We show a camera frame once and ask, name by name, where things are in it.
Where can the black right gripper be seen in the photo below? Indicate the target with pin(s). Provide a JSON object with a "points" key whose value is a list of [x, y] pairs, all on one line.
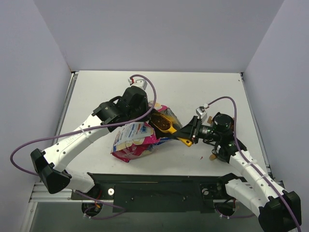
{"points": [[195, 130]]}

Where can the aluminium table edge rail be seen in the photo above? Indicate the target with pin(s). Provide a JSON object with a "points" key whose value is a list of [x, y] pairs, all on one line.
{"points": [[73, 79]]}

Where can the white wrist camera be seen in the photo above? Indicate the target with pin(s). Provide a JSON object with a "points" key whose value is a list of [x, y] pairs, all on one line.
{"points": [[140, 83], [201, 112]]}

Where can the yellow plastic scoop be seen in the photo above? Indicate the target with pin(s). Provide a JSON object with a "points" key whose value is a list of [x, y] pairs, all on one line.
{"points": [[171, 130]]}

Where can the black mounting base plate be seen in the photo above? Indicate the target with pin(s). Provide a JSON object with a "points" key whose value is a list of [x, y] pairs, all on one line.
{"points": [[160, 193]]}

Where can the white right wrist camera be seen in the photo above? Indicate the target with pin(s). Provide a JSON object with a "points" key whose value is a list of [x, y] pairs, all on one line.
{"points": [[201, 112]]}

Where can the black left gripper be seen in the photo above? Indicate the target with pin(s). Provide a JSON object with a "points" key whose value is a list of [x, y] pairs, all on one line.
{"points": [[146, 109]]}

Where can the black fish print bowl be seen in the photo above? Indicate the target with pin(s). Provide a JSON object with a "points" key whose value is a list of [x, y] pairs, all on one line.
{"points": [[223, 153]]}

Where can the aluminium front frame rail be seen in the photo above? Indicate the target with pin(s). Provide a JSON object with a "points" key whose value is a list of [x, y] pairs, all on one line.
{"points": [[48, 193]]}

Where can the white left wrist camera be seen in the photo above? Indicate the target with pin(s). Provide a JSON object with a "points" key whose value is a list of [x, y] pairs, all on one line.
{"points": [[140, 83]]}

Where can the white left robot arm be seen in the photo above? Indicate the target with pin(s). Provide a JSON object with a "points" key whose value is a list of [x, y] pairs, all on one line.
{"points": [[51, 163]]}

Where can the pink pet food bag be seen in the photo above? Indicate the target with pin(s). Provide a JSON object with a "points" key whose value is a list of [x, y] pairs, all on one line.
{"points": [[138, 139]]}

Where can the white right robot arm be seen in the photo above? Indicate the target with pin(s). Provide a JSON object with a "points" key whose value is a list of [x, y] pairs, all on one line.
{"points": [[277, 209]]}

